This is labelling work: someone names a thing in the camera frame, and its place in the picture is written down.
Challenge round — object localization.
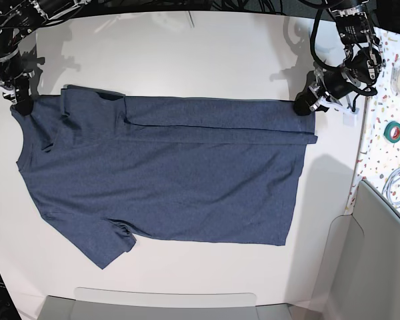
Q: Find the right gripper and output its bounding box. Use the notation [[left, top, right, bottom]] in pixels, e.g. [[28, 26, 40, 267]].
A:
[[0, 69, 33, 116]]

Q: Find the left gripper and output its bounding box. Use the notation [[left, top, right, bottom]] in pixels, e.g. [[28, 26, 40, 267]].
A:
[[293, 68, 377, 116]]

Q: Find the dark blue t-shirt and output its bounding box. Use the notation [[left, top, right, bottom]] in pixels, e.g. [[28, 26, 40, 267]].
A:
[[11, 87, 317, 268]]

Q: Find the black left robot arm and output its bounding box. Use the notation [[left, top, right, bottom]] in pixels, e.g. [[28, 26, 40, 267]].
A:
[[293, 1, 385, 116]]

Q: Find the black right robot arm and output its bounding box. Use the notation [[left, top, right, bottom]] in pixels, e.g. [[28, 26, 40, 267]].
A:
[[0, 1, 89, 116]]

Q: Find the terrazzo patterned side surface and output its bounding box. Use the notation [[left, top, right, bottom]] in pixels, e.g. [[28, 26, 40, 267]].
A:
[[345, 29, 400, 214]]

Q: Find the green tape roll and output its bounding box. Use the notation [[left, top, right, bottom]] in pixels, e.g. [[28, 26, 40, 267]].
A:
[[384, 121, 400, 144]]

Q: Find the grey panel at right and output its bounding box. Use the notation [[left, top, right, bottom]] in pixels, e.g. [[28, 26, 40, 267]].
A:
[[310, 181, 400, 319]]

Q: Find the grey panel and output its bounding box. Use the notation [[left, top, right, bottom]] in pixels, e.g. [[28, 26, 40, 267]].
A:
[[38, 287, 291, 319], [310, 181, 400, 319]]

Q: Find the grey panel at bottom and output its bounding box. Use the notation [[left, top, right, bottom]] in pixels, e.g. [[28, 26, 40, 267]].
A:
[[38, 287, 291, 319]]

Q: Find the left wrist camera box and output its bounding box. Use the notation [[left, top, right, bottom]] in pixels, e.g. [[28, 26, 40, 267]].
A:
[[343, 113, 358, 127]]

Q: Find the coiled white cable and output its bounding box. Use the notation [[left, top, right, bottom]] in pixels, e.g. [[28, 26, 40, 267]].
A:
[[381, 166, 400, 209]]

